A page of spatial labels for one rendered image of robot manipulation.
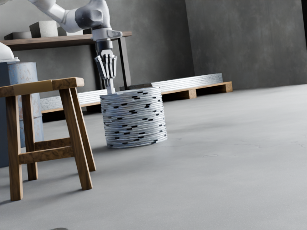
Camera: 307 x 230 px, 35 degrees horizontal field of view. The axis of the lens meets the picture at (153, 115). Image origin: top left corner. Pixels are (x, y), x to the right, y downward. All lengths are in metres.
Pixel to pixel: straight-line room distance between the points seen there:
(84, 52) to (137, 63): 0.77
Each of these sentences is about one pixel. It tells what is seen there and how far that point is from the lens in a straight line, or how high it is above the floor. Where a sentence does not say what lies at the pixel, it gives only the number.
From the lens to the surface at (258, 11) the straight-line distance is 6.06.
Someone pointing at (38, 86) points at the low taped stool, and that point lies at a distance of 1.43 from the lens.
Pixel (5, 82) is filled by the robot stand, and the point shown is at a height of 0.36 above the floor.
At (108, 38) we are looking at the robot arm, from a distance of 2.18.
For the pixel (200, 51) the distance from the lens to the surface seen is 6.89.
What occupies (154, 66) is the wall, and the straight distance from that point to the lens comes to 6.64.
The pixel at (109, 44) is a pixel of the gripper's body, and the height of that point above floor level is 0.47.
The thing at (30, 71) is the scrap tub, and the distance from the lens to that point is 2.94.
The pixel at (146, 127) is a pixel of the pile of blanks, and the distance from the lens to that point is 2.19.
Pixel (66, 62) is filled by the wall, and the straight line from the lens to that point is 6.04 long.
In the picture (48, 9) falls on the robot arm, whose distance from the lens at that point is 2.08.
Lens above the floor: 0.30
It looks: 4 degrees down
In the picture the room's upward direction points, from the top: 8 degrees counter-clockwise
